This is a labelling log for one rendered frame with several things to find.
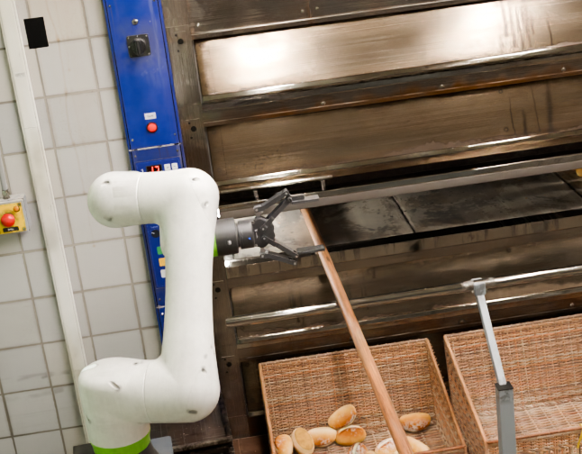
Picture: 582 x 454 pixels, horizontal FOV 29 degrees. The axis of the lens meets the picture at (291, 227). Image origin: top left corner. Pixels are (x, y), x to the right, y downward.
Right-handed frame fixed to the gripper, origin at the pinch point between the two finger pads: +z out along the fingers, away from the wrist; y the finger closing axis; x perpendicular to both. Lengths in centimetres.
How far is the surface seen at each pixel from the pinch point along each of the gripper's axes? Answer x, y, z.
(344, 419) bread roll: -40, 81, 5
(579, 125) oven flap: -53, 1, 88
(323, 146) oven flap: -55, -4, 10
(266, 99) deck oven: -55, -21, -6
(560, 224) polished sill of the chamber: -55, 33, 81
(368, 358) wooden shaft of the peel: 24.1, 27.9, 6.4
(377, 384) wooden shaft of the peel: 37.1, 28.0, 6.5
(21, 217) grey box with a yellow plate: -48, 2, -81
